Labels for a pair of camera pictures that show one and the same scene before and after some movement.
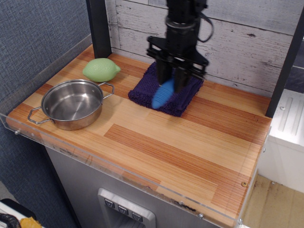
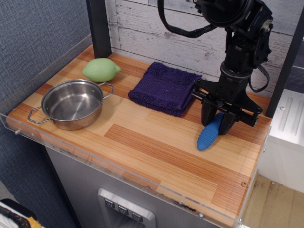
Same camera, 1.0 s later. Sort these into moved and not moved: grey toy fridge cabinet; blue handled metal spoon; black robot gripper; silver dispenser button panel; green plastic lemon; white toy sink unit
Moved: blue handled metal spoon; black robot gripper
Not moved: white toy sink unit; grey toy fridge cabinet; silver dispenser button panel; green plastic lemon
